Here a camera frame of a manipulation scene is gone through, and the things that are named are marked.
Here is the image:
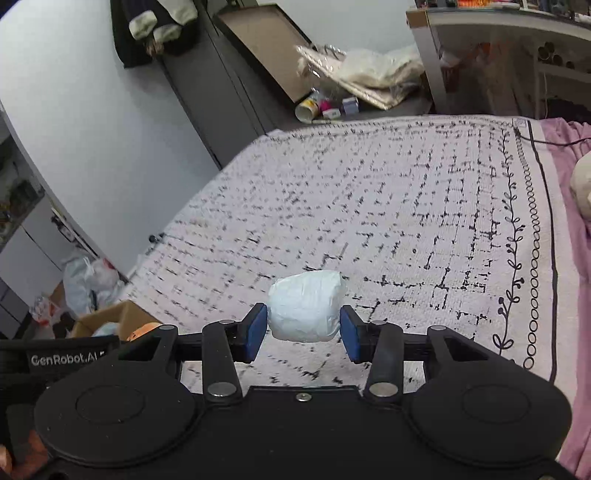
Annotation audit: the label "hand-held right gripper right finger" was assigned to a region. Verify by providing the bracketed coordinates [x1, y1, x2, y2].
[339, 305, 506, 401]

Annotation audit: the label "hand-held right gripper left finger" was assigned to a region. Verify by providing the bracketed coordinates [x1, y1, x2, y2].
[117, 302, 269, 400]

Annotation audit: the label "white soft packet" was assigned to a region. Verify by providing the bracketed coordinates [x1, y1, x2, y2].
[268, 270, 347, 343]

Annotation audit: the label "brown cardboard box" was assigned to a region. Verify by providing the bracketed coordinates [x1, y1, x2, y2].
[69, 300, 163, 341]

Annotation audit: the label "burger squishy toy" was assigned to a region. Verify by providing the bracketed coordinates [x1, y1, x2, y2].
[127, 323, 163, 343]

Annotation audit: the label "pink-print plastic bag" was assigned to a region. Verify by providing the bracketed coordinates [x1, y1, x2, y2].
[30, 295, 66, 329]

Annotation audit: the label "grey-white plastic bag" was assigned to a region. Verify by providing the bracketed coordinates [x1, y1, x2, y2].
[62, 256, 126, 319]

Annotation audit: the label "white black-patterned blanket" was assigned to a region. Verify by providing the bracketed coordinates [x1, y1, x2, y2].
[117, 114, 580, 402]

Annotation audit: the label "paper cup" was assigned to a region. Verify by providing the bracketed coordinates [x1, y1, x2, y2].
[295, 92, 322, 123]

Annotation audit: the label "clear bag with white fabric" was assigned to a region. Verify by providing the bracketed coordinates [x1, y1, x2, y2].
[295, 44, 419, 112]

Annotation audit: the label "grey wardrobe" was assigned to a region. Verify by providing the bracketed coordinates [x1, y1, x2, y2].
[154, 0, 296, 168]

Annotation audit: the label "cream cloth bag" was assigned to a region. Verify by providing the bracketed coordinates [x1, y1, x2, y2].
[339, 45, 426, 89]

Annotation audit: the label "pastel fluffy quilt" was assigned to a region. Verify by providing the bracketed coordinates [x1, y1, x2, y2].
[570, 152, 591, 223]

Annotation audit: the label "pink bed sheet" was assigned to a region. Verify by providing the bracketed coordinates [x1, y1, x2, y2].
[540, 117, 591, 480]

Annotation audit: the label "hanging dark clothes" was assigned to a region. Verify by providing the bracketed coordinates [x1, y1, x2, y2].
[111, 0, 200, 69]

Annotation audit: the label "white desk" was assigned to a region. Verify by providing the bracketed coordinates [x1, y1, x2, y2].
[406, 6, 591, 116]

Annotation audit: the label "cardboard tubes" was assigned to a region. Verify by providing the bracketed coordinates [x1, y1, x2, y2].
[537, 41, 575, 71]

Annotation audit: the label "black cable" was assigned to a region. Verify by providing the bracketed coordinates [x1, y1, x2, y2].
[512, 129, 591, 149]

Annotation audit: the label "black picture frame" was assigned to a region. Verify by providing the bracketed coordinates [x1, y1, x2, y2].
[213, 4, 325, 104]

